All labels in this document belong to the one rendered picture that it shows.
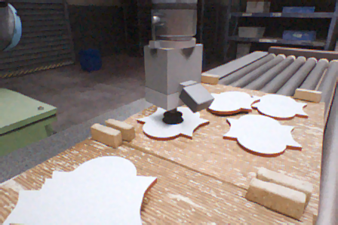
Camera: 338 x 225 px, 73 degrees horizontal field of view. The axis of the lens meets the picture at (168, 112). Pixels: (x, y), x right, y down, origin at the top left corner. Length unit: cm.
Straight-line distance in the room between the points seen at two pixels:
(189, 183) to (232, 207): 6
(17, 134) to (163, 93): 31
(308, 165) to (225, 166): 12
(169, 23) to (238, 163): 24
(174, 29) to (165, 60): 5
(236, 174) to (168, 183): 10
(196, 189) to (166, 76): 18
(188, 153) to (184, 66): 14
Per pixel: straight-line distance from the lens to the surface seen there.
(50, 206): 27
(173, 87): 39
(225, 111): 50
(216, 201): 30
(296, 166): 39
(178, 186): 31
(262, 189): 29
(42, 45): 546
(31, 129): 56
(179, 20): 38
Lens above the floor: 114
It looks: 24 degrees down
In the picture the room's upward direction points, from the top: straight up
